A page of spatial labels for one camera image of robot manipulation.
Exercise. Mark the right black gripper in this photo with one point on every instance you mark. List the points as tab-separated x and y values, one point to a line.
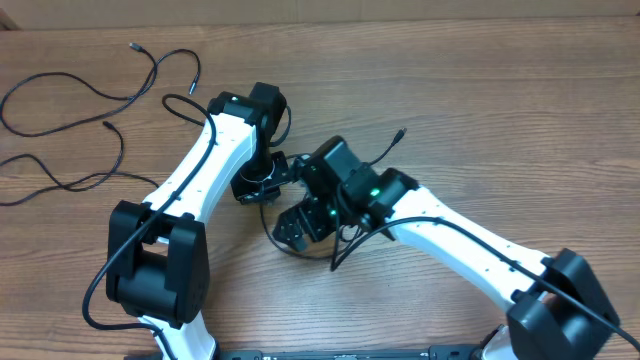
309	214

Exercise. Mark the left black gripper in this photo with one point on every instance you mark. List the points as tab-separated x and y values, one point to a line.
245	192

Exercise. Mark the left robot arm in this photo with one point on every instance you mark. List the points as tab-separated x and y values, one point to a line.
157	267

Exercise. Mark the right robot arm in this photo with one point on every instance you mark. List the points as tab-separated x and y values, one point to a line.
555	306

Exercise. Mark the black base frame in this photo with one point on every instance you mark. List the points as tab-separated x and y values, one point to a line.
433	352

